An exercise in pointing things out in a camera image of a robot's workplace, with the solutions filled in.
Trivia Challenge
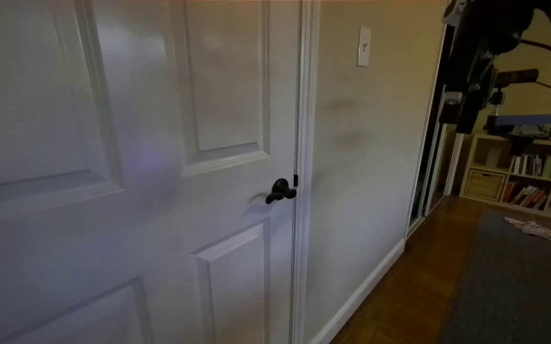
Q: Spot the black lever door handle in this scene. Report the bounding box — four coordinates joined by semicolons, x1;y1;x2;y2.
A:
264;176;300;206

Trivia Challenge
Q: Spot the white panelled door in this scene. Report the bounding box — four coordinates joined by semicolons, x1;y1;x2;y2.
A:
0;0;304;344

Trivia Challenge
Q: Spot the white baseboard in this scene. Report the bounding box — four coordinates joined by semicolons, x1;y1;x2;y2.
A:
308;237;409;344

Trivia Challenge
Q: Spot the white cube bookshelf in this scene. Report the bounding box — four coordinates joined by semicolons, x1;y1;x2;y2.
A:
457;132;551;226

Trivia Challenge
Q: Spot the woven drawer basket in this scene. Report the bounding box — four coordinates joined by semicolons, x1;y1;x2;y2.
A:
463;166;507;203

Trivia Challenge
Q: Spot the row of red books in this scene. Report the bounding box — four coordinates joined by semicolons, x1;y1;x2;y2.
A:
499;180;551;212

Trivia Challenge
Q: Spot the row of white books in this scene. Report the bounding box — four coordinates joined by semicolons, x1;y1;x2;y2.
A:
509;151;551;180

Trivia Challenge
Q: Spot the blue bar with black clamp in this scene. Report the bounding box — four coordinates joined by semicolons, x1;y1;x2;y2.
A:
482;105;551;138

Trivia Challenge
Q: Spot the white pink crumpled cloth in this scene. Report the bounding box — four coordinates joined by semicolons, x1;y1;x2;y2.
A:
501;214;551;243

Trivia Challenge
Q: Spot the grey rug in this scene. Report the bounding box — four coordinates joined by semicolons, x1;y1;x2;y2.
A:
436;206;551;344

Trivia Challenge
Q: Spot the white door frame trim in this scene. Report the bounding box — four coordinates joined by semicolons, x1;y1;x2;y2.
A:
289;0;323;344

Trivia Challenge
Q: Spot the white closet door frame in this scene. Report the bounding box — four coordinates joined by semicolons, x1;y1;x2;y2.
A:
405;25;469;226

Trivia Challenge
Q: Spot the white light switch plate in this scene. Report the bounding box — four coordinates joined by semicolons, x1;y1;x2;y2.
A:
354;25;375;69

